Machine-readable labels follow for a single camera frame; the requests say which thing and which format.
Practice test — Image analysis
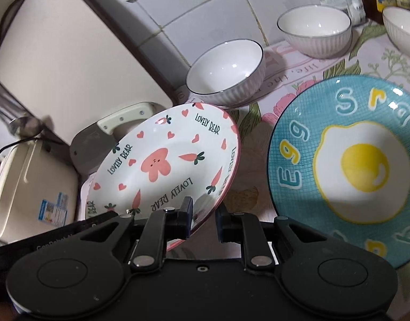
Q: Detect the pink bunny lovely bear plate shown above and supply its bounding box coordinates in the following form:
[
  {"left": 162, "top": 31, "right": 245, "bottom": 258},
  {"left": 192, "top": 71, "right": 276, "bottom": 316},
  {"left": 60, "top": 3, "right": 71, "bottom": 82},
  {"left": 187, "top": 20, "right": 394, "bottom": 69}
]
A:
[{"left": 85, "top": 102, "right": 241, "bottom": 232}]

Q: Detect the blue fried egg plate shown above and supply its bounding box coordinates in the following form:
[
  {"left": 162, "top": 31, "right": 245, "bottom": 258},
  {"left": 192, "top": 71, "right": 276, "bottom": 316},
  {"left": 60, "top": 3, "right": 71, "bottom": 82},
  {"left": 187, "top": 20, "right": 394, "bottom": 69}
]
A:
[{"left": 267, "top": 75, "right": 410, "bottom": 268}]

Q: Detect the white ribbed bowl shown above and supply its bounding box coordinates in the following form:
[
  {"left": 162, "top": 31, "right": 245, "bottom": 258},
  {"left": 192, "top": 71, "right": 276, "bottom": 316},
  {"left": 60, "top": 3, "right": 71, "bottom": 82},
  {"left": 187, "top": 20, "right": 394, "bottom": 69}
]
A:
[
  {"left": 382, "top": 7, "right": 410, "bottom": 57},
  {"left": 276, "top": 5, "right": 352, "bottom": 59},
  {"left": 185, "top": 39, "right": 266, "bottom": 106}
]

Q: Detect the white rice cooker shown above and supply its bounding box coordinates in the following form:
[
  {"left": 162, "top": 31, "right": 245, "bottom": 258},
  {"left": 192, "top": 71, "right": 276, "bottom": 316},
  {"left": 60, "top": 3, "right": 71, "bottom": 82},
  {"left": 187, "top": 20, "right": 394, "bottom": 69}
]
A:
[{"left": 0, "top": 141, "right": 79, "bottom": 243}]

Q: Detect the cream cutting board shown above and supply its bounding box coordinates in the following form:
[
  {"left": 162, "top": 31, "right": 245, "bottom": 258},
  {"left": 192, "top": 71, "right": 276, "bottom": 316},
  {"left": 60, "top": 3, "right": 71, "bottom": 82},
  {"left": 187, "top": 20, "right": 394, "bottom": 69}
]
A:
[{"left": 0, "top": 0, "right": 173, "bottom": 143}]

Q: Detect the cleaver with cream handle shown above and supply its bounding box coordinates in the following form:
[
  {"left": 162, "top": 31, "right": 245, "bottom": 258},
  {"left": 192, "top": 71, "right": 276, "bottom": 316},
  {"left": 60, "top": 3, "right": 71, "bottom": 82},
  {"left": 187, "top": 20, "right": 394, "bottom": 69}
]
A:
[{"left": 69, "top": 102, "right": 156, "bottom": 176}]

